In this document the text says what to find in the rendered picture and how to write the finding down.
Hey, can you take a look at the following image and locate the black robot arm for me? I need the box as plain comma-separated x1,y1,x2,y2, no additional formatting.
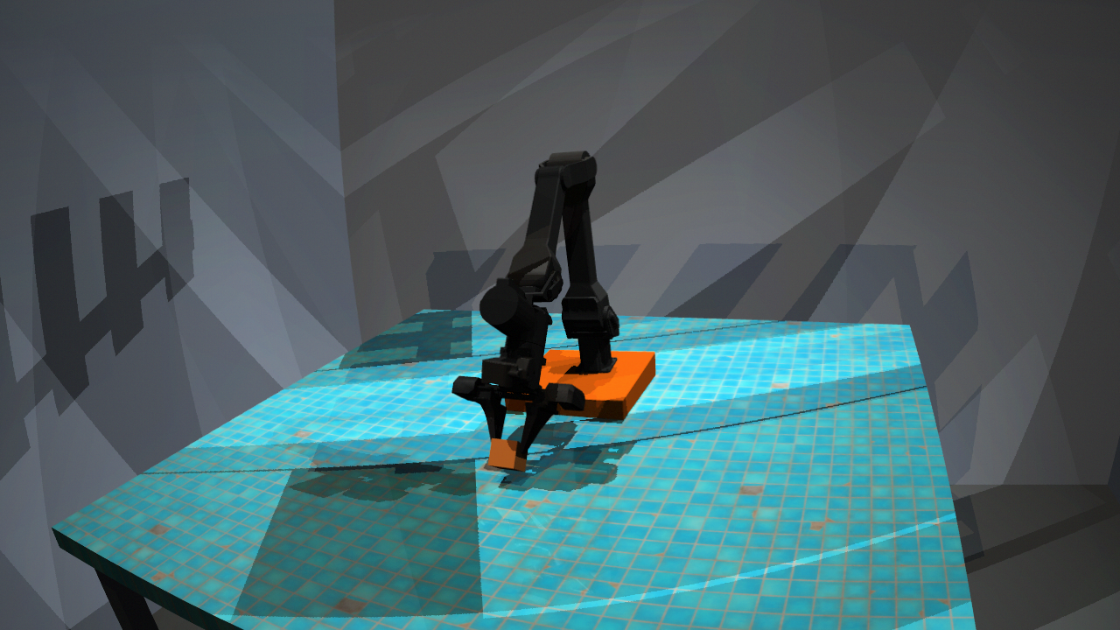
479,150,620,389

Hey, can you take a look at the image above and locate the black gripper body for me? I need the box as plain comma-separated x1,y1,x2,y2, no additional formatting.
451,341,585,411

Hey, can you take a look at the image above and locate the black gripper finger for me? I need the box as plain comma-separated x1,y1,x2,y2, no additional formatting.
473,397,507,441
520,402,558,454

